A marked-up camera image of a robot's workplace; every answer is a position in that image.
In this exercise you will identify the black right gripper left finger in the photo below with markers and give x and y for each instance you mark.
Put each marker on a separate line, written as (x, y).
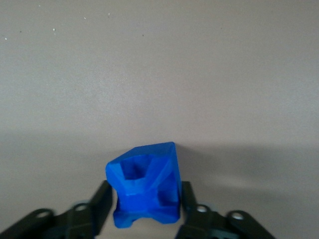
(74, 219)

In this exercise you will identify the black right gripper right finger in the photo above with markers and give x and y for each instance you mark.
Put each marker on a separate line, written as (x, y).
(209, 221)

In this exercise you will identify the blue plastic part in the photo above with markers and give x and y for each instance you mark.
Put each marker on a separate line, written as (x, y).
(147, 184)

